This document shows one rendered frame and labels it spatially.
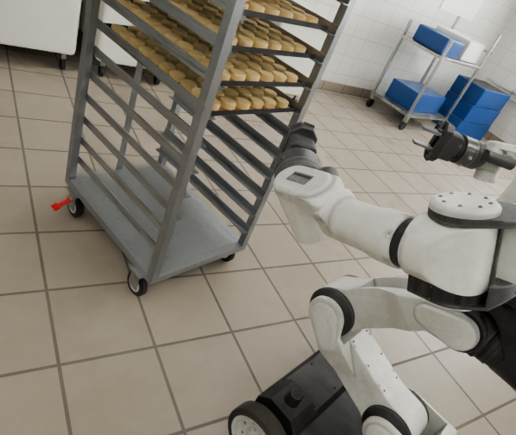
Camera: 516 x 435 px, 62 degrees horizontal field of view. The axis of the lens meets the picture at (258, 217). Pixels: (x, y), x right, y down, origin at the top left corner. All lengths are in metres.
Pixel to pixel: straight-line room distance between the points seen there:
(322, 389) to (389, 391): 0.22
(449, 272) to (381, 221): 0.10
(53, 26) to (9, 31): 0.24
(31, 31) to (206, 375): 2.32
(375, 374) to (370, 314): 0.19
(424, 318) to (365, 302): 0.18
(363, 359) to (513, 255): 0.79
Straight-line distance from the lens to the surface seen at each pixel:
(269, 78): 1.37
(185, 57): 1.28
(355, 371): 1.32
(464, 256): 0.54
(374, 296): 1.18
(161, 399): 1.47
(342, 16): 1.46
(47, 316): 1.60
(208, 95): 1.17
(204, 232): 1.81
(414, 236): 0.54
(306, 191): 0.63
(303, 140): 0.83
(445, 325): 1.08
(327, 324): 1.23
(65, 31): 3.14
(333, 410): 1.45
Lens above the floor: 1.25
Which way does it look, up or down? 33 degrees down
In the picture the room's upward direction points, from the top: 24 degrees clockwise
